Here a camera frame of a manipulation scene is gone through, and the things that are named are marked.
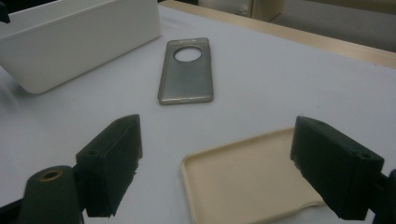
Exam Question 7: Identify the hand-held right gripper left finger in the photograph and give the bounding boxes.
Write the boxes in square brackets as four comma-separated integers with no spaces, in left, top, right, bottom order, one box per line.
[75,114,144,217]

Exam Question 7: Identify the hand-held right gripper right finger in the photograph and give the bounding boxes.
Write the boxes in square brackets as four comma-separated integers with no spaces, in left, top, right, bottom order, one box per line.
[290,116,386,221]

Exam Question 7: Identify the white plastic storage box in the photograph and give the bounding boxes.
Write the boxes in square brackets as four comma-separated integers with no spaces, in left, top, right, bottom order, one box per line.
[0,0,163,95]

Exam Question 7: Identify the grey translucent phone case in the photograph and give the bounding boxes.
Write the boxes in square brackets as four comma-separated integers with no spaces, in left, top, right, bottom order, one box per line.
[157,36,215,105]

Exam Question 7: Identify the white table sheet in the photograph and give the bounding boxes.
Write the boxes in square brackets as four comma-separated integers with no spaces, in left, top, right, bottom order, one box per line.
[0,4,396,224]

